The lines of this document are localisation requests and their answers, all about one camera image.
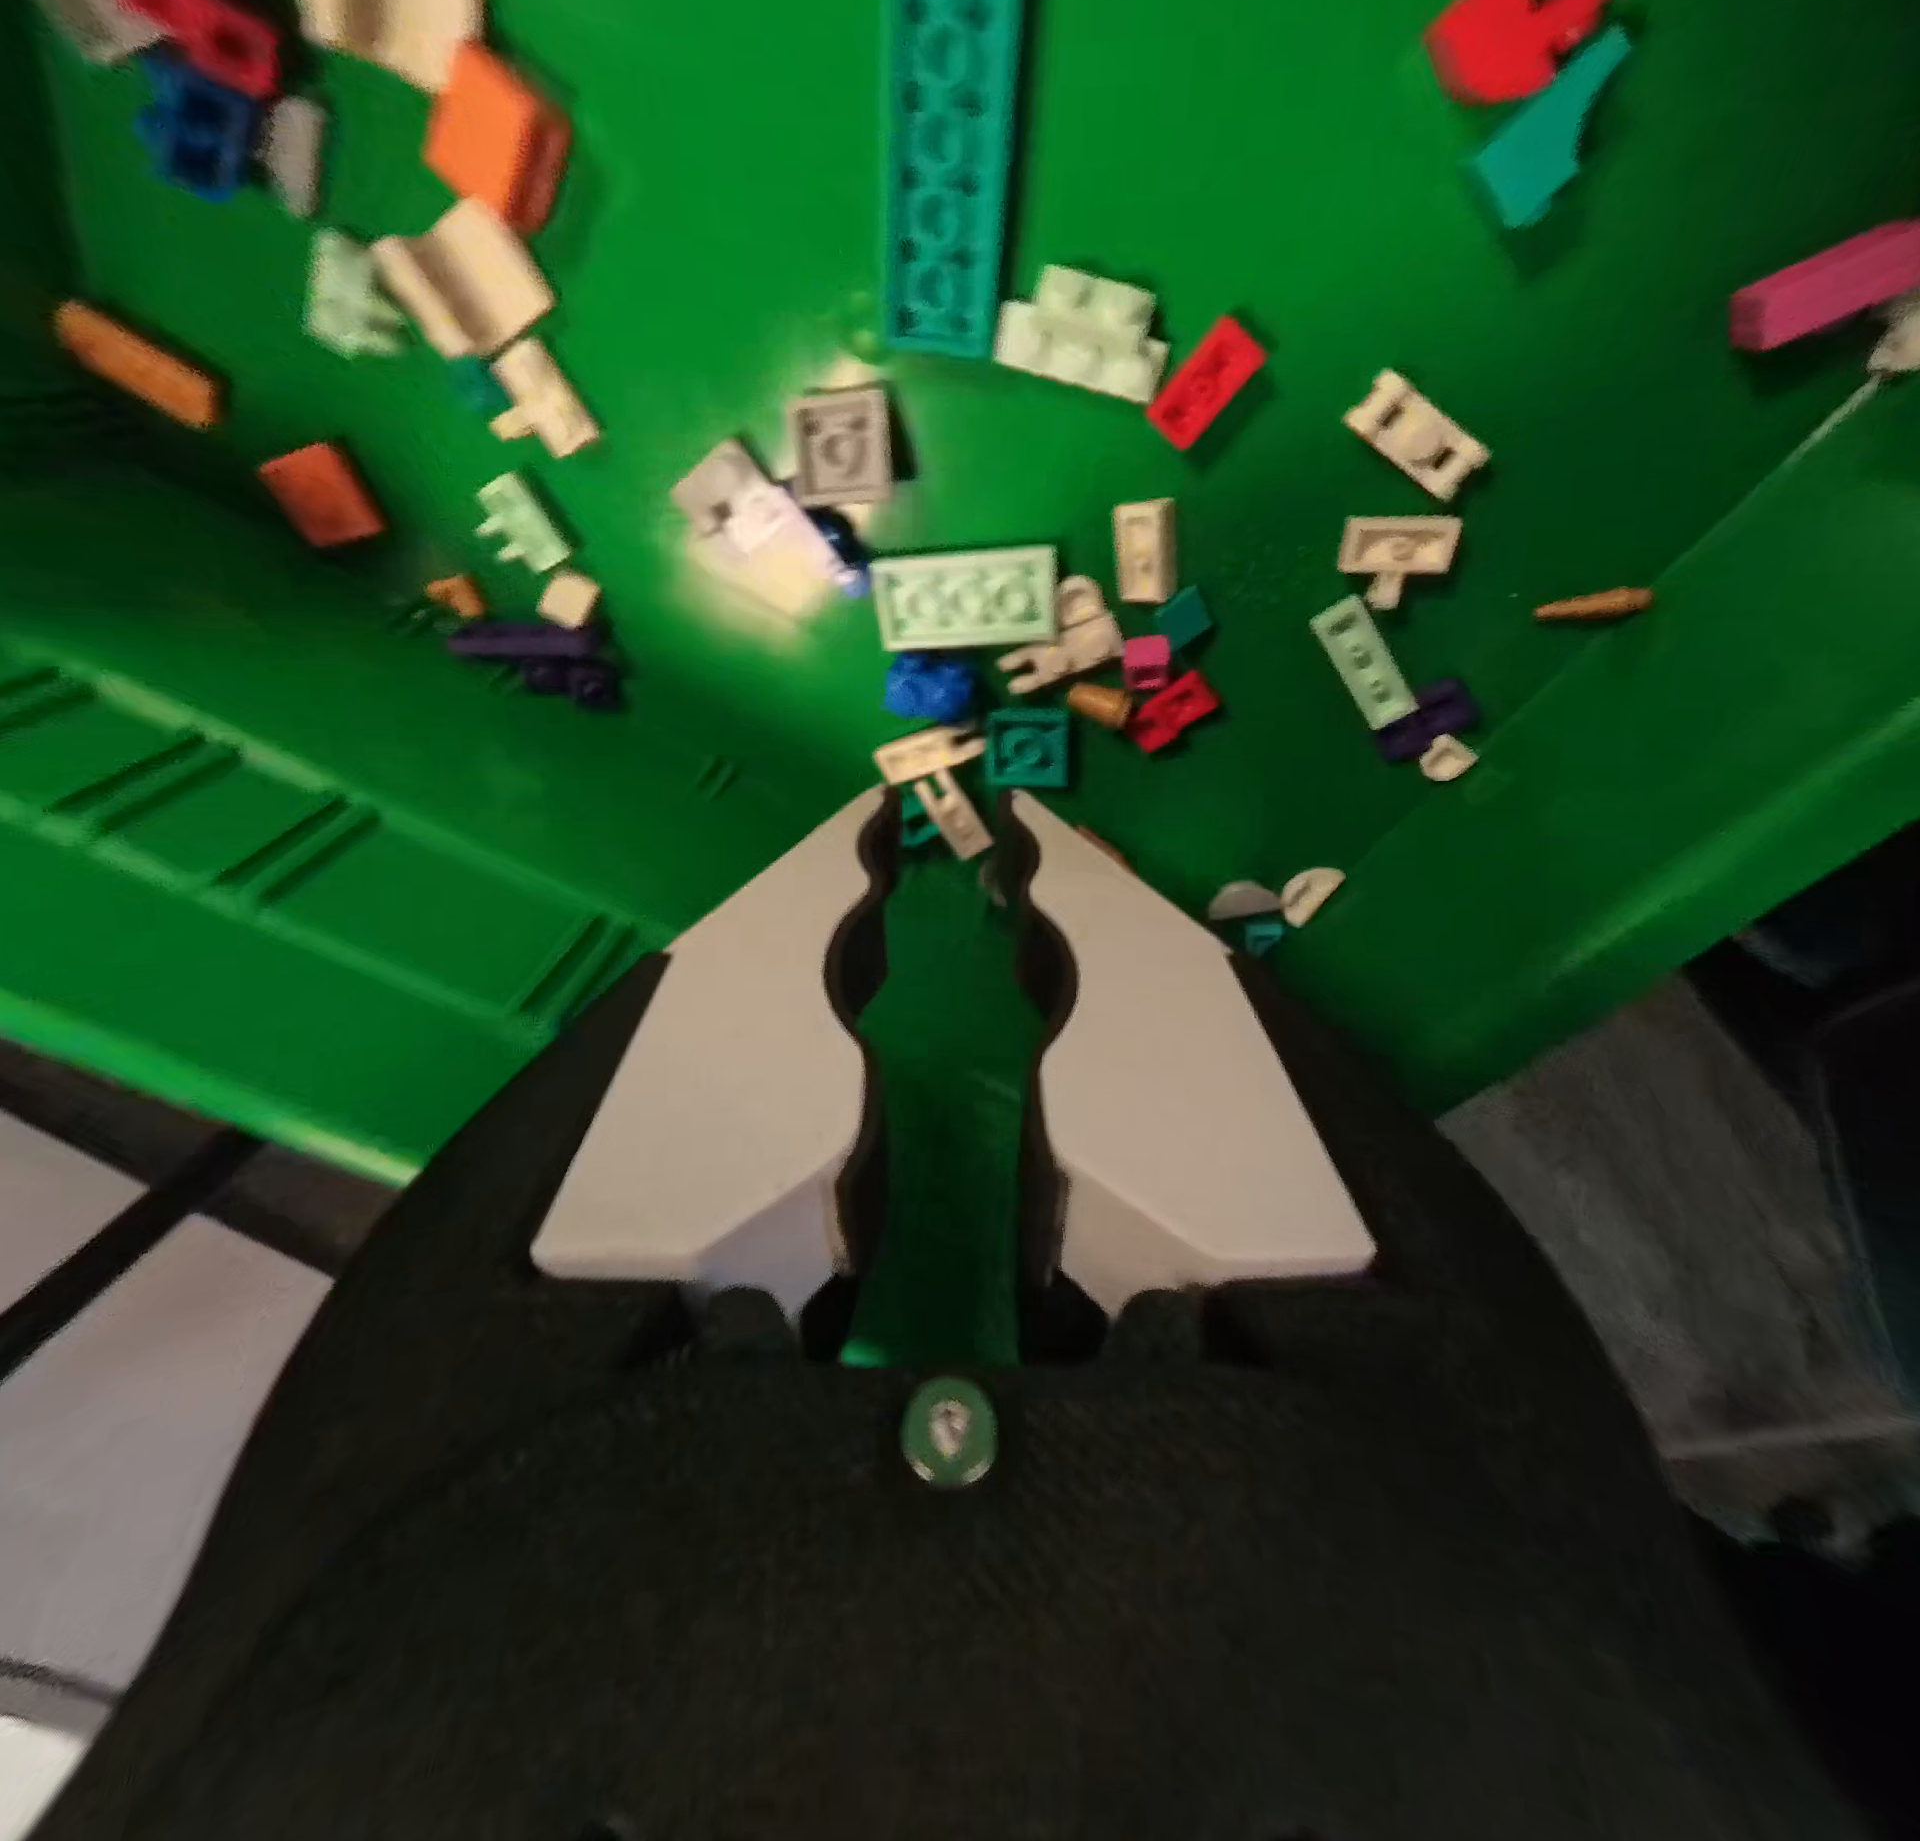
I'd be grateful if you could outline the green plastic bin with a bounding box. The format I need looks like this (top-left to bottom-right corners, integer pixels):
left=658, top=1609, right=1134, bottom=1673
left=0, top=0, right=1920, bottom=1369

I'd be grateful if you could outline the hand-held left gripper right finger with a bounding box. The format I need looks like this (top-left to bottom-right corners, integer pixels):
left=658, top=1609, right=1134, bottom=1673
left=1008, top=788, right=1378, bottom=1317

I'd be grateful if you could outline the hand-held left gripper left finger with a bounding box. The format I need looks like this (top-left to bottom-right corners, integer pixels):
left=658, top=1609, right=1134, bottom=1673
left=529, top=788, right=906, bottom=1317

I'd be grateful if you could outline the pile of lego pieces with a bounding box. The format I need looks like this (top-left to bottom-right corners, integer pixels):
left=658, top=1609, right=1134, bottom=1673
left=0, top=0, right=1920, bottom=958

